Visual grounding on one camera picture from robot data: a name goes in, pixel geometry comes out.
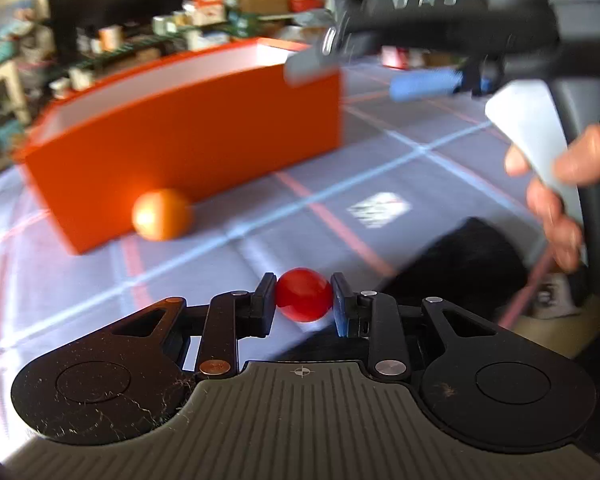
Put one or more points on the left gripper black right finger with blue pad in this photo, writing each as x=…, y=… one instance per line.
x=477, y=381

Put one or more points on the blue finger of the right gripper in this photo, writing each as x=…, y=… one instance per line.
x=424, y=84

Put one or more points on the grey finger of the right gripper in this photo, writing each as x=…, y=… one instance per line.
x=309, y=65

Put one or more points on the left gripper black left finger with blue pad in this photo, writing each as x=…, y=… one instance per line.
x=132, y=376

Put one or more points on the red cherry tomato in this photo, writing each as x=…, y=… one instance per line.
x=303, y=295

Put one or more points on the person's right hand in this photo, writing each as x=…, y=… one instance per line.
x=579, y=165

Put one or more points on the blue plaid tablecloth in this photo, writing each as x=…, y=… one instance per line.
x=405, y=174

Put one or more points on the orange mandarin outside box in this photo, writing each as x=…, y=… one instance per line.
x=162, y=215

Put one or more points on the orange white storage box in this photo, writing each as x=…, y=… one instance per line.
x=198, y=122

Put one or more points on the glass door side cabinet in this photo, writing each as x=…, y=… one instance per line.
x=14, y=113

